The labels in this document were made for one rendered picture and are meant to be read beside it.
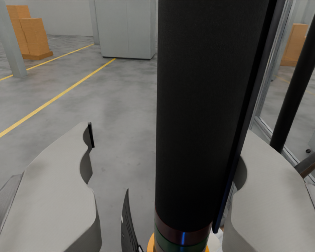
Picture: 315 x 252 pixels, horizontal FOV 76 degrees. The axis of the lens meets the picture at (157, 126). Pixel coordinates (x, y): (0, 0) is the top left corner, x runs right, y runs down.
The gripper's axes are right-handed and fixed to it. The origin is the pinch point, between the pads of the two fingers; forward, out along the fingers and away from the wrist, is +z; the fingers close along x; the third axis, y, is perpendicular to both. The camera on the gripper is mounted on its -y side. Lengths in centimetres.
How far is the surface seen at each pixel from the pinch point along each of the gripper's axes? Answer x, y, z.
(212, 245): 4.5, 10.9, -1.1
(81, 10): -456, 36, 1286
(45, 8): -670, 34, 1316
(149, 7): -41, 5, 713
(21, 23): -449, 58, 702
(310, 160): 18.5, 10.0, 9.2
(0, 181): -173, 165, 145
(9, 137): -218, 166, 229
